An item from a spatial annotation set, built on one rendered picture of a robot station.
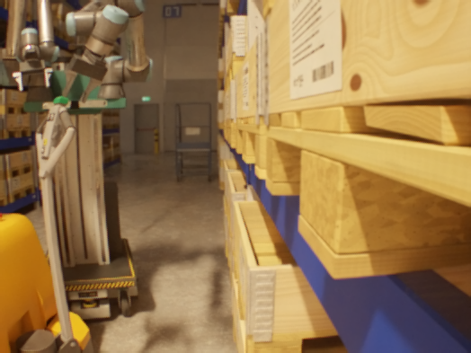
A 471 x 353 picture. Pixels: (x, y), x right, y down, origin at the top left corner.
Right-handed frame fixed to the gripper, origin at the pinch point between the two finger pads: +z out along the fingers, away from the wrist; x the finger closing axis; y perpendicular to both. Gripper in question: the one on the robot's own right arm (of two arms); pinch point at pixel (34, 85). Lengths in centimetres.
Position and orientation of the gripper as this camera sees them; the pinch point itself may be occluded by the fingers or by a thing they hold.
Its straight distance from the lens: 194.6
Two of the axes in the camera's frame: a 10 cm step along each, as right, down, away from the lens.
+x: -8.6, 1.9, -4.7
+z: 2.9, 9.4, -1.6
